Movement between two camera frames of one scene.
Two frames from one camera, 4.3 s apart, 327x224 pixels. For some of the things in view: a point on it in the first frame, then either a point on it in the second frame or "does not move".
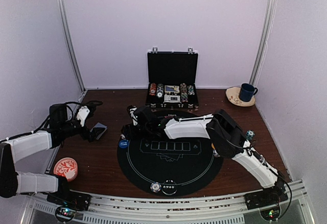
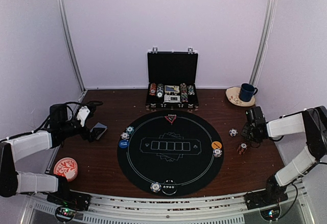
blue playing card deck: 98,130 does not move
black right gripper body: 145,130 -> 249,133
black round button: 169,187 does not move
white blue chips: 156,186 does not move
